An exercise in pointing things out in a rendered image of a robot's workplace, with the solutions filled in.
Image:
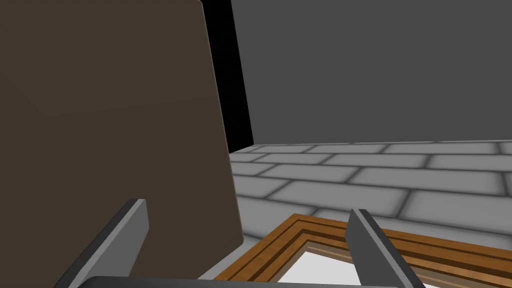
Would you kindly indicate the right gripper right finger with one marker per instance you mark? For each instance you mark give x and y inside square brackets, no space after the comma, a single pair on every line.
[374,252]

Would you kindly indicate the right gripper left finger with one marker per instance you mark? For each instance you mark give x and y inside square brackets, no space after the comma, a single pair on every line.
[114,244]

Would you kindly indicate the wooden framed picture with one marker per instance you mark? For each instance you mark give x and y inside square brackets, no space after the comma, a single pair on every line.
[320,256]

